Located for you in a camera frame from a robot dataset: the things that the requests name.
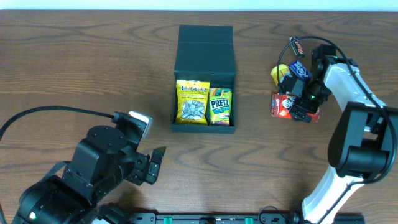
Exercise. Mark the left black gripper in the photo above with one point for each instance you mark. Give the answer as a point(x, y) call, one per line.
point(149, 168)

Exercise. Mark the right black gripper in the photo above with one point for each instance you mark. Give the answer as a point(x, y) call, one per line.
point(298, 111)

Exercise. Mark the red Hello Panda box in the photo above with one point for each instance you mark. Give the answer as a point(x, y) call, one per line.
point(283, 106)

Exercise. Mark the yellow sunflower seed bag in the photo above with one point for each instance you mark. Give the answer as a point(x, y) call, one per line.
point(192, 100)

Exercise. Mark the black gift box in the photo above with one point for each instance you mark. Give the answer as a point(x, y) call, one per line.
point(206, 53)

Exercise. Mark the green Pretz snack box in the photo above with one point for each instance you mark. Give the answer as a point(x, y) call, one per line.
point(220, 100)

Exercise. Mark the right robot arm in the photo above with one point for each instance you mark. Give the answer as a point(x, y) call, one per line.
point(363, 146)

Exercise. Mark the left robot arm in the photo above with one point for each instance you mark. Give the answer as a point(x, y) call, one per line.
point(71, 191)

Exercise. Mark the blue Eclipse gum box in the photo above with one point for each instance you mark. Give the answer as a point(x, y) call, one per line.
point(301, 72)

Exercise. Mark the yellow M&M's tube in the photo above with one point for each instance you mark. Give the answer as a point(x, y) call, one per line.
point(278, 73)

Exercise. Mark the black Mars chocolate bar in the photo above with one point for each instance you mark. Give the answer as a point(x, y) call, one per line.
point(297, 47)

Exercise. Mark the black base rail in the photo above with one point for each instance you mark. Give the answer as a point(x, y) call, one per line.
point(151, 218)

